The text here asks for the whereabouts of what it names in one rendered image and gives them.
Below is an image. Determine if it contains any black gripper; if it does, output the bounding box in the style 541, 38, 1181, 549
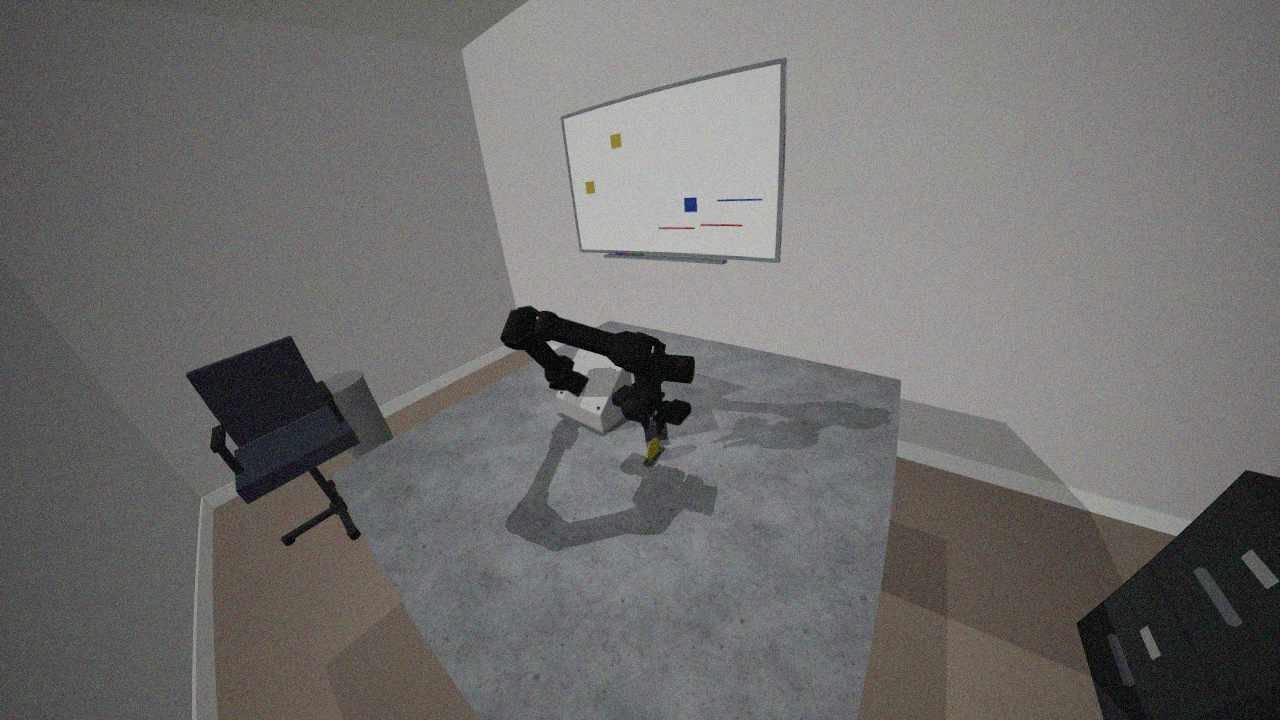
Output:
612, 378, 692, 436

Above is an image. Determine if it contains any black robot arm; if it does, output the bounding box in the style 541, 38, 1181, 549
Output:
500, 306, 695, 423

